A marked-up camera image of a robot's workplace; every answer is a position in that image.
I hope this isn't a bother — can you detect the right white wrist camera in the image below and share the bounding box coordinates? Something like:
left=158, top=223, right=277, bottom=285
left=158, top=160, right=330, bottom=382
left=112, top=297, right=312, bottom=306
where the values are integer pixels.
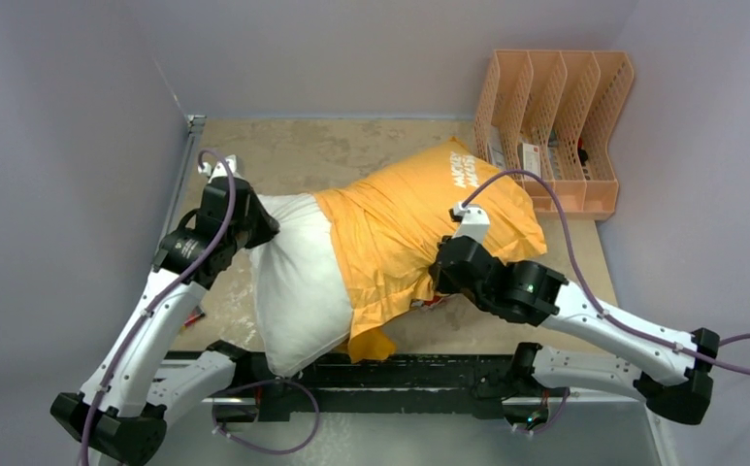
left=449, top=202, right=490, bottom=244

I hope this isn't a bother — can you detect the pink plastic file organizer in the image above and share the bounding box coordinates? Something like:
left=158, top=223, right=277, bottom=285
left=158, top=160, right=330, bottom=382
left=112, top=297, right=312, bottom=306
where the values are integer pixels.
left=473, top=50, right=635, bottom=220

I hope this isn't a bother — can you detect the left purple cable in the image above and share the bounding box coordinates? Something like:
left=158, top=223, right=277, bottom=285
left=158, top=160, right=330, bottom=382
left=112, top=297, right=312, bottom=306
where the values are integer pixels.
left=76, top=149, right=322, bottom=466

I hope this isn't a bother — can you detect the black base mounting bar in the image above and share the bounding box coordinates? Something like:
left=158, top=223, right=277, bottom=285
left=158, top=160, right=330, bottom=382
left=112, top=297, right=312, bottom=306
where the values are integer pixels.
left=162, top=350, right=572, bottom=426

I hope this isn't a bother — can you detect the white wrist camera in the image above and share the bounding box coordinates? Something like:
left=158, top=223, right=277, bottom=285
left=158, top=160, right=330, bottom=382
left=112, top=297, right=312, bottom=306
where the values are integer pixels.
left=449, top=202, right=490, bottom=244
left=197, top=154, right=244, bottom=183

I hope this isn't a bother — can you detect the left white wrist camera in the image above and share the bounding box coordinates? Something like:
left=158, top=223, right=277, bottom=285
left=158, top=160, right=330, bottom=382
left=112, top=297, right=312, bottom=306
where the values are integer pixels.
left=197, top=154, right=244, bottom=183

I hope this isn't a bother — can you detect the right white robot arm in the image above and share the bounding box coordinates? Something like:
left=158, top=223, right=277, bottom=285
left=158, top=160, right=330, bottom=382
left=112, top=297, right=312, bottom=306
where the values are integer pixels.
left=430, top=237, right=719, bottom=425

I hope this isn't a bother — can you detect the white paper packet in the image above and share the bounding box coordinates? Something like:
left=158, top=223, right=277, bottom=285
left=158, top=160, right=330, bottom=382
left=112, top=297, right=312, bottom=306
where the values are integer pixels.
left=487, top=126, right=508, bottom=171

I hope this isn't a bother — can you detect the white label box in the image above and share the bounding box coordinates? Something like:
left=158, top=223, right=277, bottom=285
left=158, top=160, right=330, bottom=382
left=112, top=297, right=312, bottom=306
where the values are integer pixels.
left=517, top=142, right=541, bottom=177

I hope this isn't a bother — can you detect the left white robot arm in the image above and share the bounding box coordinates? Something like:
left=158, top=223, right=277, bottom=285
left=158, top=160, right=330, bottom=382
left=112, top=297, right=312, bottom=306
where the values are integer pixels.
left=50, top=175, right=278, bottom=465

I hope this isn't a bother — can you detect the marker pen pack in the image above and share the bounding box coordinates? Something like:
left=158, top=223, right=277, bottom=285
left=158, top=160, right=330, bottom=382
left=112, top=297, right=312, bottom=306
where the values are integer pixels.
left=181, top=306, right=207, bottom=331

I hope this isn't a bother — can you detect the purple cable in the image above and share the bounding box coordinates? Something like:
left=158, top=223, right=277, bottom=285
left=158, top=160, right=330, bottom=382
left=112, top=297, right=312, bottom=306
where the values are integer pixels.
left=458, top=169, right=750, bottom=437
left=76, top=149, right=322, bottom=466

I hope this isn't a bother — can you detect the orange cartoon pillowcase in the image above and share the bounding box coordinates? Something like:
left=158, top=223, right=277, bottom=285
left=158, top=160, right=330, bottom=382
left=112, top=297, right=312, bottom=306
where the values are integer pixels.
left=312, top=136, right=549, bottom=364

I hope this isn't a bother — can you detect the white pillow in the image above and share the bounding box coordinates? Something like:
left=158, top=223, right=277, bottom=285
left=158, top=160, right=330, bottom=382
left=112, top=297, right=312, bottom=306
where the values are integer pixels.
left=249, top=194, right=352, bottom=377

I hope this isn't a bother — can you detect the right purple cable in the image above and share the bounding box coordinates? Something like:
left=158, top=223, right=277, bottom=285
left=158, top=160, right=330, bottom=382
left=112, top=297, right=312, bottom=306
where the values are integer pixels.
left=458, top=169, right=750, bottom=437

